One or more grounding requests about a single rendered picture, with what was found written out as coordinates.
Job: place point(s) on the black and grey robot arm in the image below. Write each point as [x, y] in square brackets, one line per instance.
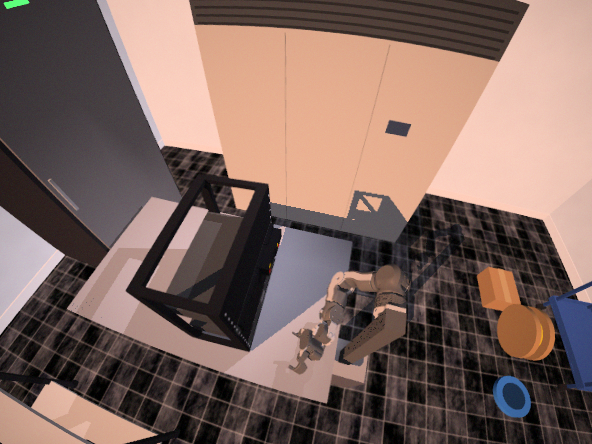
[388, 279]

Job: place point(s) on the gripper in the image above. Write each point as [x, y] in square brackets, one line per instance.
[313, 352]

